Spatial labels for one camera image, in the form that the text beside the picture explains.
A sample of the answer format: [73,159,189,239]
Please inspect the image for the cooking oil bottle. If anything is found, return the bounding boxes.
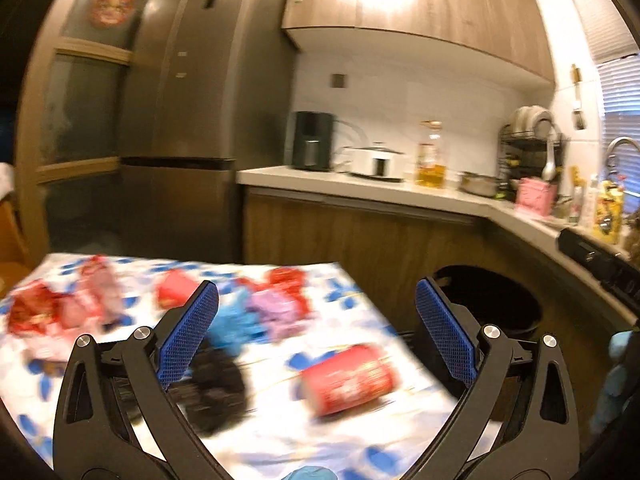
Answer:
[416,120,446,188]

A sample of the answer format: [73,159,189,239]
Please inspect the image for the blue floral tablecloth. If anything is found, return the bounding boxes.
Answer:
[1,254,458,479]

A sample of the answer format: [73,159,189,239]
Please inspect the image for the black air fryer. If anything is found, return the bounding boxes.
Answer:
[285,110,335,172]

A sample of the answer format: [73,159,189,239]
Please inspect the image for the hanging spatula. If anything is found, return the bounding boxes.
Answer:
[570,64,586,131]

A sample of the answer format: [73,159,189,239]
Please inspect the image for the stainless steel refrigerator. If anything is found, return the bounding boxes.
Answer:
[117,0,297,263]

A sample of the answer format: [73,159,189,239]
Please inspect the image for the purple plastic bag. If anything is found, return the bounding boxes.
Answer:
[247,290,309,342]

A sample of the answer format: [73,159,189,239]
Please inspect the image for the red soda can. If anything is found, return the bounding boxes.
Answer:
[299,344,399,417]

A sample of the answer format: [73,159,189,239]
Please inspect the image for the wooden lower cabinets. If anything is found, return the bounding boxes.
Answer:
[243,186,634,450]

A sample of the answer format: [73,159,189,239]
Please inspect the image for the red white snack wrapper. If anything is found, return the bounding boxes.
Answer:
[8,255,125,336]

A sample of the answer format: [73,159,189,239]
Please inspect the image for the pink utensil basket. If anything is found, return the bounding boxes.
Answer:
[515,178,558,218]

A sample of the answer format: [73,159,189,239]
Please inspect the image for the wooden glass door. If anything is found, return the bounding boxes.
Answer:
[15,0,163,266]

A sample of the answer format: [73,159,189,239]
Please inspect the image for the stainless steel bowl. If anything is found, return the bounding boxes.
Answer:
[459,171,498,198]

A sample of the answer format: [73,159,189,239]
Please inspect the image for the white rice cooker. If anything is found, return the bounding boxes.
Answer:
[347,143,407,182]

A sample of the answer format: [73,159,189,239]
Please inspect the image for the chrome kitchen faucet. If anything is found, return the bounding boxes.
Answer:
[604,136,639,180]

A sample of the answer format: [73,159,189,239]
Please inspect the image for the grey wall socket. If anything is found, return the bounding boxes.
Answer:
[331,74,346,89]

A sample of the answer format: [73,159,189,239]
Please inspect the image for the red paper cup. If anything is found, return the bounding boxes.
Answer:
[155,269,200,310]

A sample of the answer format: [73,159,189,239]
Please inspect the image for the black plastic trash bag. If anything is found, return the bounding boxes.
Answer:
[168,339,248,437]

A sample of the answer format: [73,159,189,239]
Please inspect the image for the window blinds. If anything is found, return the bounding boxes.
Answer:
[562,0,640,181]

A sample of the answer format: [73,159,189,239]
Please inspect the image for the wooden upper cabinet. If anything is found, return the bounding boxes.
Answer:
[282,0,555,93]

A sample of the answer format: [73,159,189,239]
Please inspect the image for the white ladle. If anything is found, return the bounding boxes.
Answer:
[541,126,556,182]

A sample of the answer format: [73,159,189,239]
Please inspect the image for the black trash bin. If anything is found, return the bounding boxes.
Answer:
[434,264,542,339]

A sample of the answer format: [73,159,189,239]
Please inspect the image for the red door decoration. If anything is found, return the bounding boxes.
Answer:
[89,0,136,28]

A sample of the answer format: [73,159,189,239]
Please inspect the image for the black dish rack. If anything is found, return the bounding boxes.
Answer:
[497,125,547,203]

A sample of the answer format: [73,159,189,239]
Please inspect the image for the yellow detergent bottle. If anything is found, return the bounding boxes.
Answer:
[593,180,624,245]

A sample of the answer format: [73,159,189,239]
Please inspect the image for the blue rubber glove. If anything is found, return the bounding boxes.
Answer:
[206,287,267,359]

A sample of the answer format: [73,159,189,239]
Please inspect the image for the white plastic bottle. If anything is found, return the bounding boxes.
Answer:
[579,174,599,230]

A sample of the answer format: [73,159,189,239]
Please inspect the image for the red plastic bag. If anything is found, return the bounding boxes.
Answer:
[234,266,311,320]

